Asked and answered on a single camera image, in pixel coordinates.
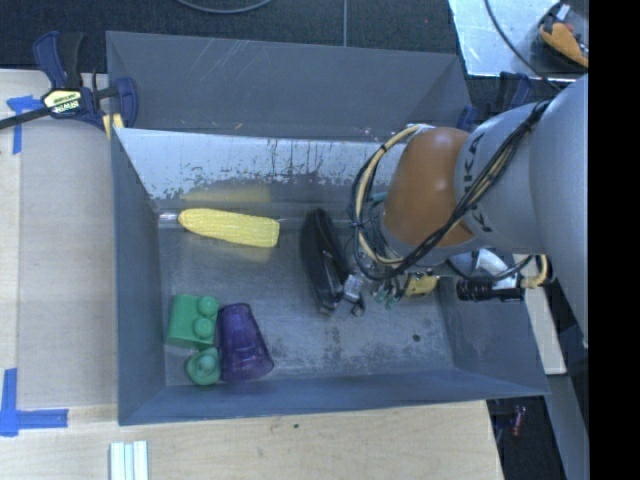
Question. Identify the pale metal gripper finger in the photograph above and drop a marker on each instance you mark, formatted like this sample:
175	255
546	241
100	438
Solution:
354	288
334	306

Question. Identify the grey metal bin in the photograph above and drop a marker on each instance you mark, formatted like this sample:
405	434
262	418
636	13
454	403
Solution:
300	338

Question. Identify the purple plastic cup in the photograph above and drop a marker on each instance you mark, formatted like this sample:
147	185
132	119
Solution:
243	343

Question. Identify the yellow toy corn cob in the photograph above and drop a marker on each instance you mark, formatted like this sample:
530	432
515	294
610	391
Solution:
230	227

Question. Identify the green round toy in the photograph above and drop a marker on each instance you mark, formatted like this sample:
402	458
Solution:
202	368

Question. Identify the green toy building brick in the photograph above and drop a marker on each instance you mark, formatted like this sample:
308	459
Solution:
186	321

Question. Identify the pale wood board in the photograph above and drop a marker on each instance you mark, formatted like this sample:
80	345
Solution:
65	268

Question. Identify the black cylinder on white bracket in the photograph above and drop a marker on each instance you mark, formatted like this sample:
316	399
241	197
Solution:
487	289

